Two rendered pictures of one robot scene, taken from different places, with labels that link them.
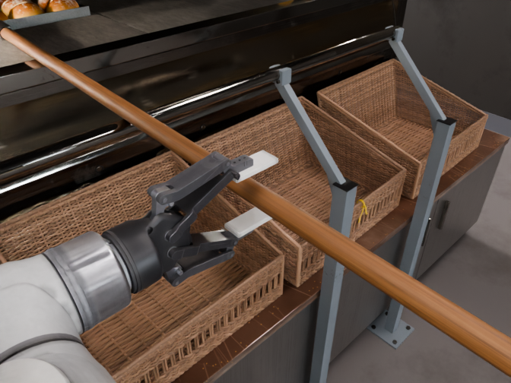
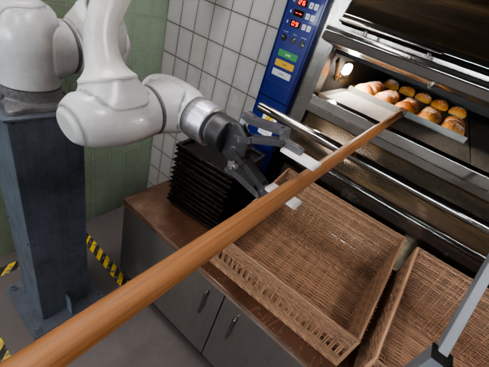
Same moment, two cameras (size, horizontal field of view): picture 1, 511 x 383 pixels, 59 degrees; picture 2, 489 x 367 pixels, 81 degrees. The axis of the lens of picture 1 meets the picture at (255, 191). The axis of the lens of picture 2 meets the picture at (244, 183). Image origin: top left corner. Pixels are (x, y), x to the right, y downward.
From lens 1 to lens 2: 48 cm
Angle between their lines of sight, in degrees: 57
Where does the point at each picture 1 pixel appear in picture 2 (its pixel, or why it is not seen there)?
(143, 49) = (450, 165)
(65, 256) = (203, 100)
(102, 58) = (415, 148)
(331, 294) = not seen: outside the picture
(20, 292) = (179, 88)
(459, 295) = not seen: outside the picture
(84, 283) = (192, 108)
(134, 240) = (220, 119)
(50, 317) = (170, 98)
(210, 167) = (273, 125)
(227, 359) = (265, 322)
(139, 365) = (239, 255)
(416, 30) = not seen: outside the picture
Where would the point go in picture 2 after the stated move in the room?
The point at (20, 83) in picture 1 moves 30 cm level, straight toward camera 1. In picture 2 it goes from (362, 125) to (315, 129)
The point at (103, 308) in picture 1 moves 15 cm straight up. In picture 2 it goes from (188, 124) to (202, 46)
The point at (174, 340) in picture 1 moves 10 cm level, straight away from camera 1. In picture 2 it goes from (259, 271) to (283, 266)
